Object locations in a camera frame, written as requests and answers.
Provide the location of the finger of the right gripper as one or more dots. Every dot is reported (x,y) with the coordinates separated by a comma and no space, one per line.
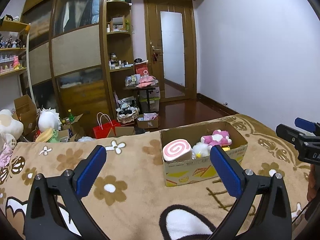
(290,135)
(312,127)

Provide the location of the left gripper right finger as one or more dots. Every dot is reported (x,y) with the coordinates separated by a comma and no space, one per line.
(272,219)

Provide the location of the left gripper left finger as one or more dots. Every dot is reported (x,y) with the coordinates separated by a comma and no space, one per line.
(44,220)

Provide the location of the pink plush bear keychain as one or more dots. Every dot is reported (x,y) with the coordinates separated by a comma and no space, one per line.
(218,137)

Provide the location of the white fluffy plush keychain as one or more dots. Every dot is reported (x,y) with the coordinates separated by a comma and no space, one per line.
(200,150)

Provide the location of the pink swirl roll cushion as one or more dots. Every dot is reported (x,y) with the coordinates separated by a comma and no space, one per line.
(177,150)

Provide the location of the person's right hand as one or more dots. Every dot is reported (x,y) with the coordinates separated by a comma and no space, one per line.
(311,187)

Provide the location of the yellow plush toy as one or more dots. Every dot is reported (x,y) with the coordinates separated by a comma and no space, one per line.
(226,148)

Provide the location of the green frog plush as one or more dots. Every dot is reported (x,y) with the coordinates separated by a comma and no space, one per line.
(49,135)

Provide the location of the brown cardboard box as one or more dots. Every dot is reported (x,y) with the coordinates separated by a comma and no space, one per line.
(177,173)

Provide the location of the cream cat plush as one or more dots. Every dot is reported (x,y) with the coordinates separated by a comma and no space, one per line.
(11,127)

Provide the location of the white round plush doll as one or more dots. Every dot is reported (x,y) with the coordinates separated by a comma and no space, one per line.
(49,118)

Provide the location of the green glass bottle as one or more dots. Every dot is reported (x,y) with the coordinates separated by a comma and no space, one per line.
(71,116)

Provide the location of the open cardboard box on floor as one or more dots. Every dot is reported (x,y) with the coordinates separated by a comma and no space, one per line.
(26,112)

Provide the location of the red paper shopping bag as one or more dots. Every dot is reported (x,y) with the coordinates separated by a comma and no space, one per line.
(102,130)

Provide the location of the clear storage bin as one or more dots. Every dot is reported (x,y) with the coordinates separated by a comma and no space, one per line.
(154,105)

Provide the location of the small cardboard box on floor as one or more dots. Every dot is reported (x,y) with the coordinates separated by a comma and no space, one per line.
(148,121)

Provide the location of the wicker basket with toys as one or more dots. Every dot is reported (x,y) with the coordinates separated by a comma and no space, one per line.
(127,110)

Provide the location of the small black side table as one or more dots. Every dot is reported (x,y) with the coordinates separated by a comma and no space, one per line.
(146,92)

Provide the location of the wooden door with glass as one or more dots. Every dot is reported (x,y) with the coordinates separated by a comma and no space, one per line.
(171,47)

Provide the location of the pink clothes pile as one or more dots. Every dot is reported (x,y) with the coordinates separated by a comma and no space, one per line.
(146,81)

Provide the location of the red gift box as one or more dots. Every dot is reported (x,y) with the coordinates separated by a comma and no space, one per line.
(142,69)

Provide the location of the wooden figure shelf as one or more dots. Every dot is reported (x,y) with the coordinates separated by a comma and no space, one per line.
(15,63)

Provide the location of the wooden wardrobe cabinet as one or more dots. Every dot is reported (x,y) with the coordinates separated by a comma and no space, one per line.
(82,51)

